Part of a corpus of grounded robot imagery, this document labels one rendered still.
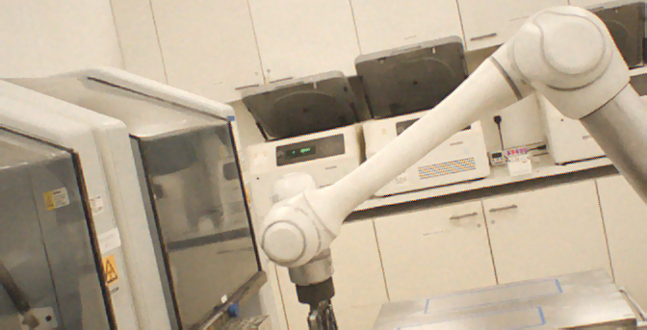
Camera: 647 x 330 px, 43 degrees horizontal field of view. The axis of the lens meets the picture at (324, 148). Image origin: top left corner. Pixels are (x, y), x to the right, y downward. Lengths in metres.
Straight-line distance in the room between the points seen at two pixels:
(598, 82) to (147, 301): 0.87
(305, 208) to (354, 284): 2.61
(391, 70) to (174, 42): 1.14
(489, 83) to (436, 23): 2.61
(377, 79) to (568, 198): 1.09
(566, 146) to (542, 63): 2.56
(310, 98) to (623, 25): 1.54
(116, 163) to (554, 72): 0.77
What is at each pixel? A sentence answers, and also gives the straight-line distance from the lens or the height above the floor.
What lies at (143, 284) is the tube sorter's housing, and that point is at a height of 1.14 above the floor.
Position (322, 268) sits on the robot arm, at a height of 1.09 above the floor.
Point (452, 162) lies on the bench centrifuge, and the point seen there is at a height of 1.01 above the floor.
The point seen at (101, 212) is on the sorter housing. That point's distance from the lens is 1.45.
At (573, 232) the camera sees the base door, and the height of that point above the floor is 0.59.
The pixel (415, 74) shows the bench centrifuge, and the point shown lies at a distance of 4.18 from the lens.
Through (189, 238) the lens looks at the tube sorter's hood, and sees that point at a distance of 1.77.
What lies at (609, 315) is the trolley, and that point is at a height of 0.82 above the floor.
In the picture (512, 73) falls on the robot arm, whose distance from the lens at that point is 1.55.
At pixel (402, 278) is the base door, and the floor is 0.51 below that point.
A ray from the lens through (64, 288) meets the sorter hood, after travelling 1.29.
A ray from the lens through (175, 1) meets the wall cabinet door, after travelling 4.42.
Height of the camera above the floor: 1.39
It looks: 3 degrees down
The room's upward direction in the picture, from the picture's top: 12 degrees counter-clockwise
